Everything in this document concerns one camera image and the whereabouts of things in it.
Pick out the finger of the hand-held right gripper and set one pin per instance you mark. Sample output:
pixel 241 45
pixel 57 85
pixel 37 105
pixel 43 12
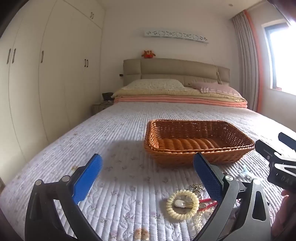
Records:
pixel 288 140
pixel 266 149

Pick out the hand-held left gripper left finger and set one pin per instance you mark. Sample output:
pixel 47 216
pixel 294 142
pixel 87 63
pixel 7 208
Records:
pixel 86 178

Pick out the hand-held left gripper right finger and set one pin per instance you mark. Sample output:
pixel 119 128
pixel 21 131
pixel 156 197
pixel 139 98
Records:
pixel 208 178

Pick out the brown wicker basket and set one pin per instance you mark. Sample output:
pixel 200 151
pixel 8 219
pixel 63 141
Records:
pixel 185 143

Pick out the person's right hand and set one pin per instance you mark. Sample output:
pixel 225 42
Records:
pixel 288 208

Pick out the pale bow hair accessory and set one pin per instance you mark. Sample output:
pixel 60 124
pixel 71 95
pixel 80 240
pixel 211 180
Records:
pixel 245 175

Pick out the white pearly hair clip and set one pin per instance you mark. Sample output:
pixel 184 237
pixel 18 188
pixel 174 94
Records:
pixel 182 204

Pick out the quilted floral bed cover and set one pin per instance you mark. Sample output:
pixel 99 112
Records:
pixel 115 129

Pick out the beige nightstand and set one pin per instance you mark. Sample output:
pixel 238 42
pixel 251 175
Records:
pixel 100 107

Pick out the pink pillow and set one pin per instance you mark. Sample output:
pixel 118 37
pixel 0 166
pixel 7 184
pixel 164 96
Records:
pixel 215 89

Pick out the window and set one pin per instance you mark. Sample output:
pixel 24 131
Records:
pixel 282 58

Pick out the dark bedside clock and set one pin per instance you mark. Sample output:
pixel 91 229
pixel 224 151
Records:
pixel 107 96

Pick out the salmon pink folded blanket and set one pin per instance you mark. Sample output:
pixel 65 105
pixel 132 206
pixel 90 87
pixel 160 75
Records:
pixel 173 100

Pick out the grey curtain with orange edge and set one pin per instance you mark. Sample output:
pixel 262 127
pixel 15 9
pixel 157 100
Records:
pixel 245 58

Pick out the folded yellow and pink blankets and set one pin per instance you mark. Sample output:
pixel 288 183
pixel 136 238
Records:
pixel 161 93

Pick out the white built-in wardrobe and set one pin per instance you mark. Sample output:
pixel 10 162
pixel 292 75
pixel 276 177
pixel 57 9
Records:
pixel 57 81

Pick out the white floral pillow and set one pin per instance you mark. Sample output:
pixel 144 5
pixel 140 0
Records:
pixel 152 84

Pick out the beige padded headboard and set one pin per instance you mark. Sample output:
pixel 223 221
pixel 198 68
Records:
pixel 175 69

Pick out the red plush toy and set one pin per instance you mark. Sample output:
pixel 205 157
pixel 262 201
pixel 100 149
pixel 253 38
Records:
pixel 148 54

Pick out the white carved wall shelf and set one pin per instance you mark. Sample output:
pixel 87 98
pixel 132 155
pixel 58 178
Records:
pixel 175 35

